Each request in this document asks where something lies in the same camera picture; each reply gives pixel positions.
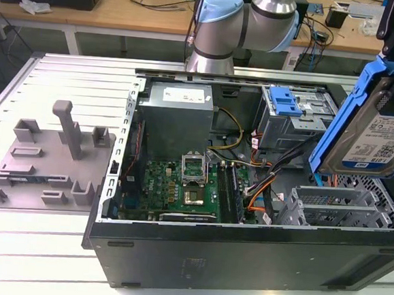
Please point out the hard disk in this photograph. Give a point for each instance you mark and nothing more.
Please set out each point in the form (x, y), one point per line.
(372, 134)

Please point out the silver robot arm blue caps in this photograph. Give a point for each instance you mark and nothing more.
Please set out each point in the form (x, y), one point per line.
(261, 19)

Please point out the metal disk bay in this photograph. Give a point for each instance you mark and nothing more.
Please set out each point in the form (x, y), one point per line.
(333, 191)

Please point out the clear plastic bag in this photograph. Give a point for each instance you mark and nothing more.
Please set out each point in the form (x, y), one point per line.
(368, 27)

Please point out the black open container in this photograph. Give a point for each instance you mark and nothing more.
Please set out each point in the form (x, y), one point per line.
(335, 19)

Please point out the black square box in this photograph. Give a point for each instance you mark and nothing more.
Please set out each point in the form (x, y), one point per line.
(303, 12)

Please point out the blue plastic latch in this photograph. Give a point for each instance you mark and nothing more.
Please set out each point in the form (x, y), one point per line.
(284, 103)

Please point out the metal drive cage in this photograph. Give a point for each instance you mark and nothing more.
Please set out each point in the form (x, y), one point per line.
(286, 134)

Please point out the RAM stick in slot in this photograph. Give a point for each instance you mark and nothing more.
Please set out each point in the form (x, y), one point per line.
(237, 195)

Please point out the grey power supply unit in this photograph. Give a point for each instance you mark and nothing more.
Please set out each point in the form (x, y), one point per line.
(175, 125)

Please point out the CPU socket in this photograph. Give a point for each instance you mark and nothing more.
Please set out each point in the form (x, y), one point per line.
(194, 197)

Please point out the black graphics card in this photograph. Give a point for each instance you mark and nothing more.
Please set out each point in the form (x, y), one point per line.
(188, 217)

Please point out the black PC case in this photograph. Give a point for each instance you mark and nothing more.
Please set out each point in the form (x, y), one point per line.
(208, 257)

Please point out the green motherboard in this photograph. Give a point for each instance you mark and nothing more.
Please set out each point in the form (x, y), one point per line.
(160, 185)

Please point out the black case fan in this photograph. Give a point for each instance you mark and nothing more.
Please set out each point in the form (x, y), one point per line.
(134, 142)

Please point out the wooden workbench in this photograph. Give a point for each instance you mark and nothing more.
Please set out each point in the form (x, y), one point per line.
(108, 14)

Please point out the white crumpled paper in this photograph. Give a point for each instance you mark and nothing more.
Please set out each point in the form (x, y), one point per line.
(34, 6)

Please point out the grey plastic parts rack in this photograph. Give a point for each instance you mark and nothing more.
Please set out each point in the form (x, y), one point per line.
(45, 163)

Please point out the RAM stick on rack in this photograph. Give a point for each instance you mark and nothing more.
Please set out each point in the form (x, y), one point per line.
(20, 178)

